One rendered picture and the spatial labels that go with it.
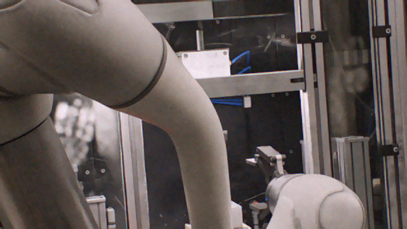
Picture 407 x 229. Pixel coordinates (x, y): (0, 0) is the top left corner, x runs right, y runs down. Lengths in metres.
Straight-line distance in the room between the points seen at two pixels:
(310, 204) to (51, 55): 0.51
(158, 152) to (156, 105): 1.28
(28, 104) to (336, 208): 0.47
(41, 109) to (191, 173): 0.20
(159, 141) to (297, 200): 1.01
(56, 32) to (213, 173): 0.32
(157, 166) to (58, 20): 1.42
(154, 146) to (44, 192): 1.21
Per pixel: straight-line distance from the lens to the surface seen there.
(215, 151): 0.96
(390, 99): 1.86
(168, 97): 0.86
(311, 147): 1.78
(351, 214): 1.14
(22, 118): 0.89
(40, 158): 0.93
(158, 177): 2.14
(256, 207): 1.51
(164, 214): 2.15
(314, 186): 1.16
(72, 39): 0.75
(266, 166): 1.44
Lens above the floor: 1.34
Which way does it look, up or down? 3 degrees down
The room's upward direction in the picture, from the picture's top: 4 degrees counter-clockwise
